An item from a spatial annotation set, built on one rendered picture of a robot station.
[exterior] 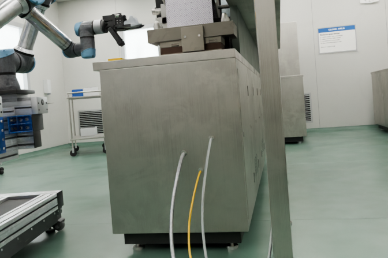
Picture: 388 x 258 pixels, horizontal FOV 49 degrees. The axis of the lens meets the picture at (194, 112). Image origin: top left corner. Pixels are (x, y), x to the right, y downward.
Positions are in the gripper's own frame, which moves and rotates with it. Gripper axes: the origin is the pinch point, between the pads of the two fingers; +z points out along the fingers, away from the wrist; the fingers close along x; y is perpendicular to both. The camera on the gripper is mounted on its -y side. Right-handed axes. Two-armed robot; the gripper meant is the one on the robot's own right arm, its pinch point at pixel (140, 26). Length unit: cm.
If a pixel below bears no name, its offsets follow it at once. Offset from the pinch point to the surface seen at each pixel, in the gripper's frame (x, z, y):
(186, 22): -0.3, 24.2, -1.0
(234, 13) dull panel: 1.4, 47.9, 1.2
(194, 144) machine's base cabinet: -26, 29, -59
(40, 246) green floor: -13, -59, -109
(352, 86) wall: 556, 189, -35
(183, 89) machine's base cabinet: -26, 26, -35
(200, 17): -0.3, 31.4, 0.8
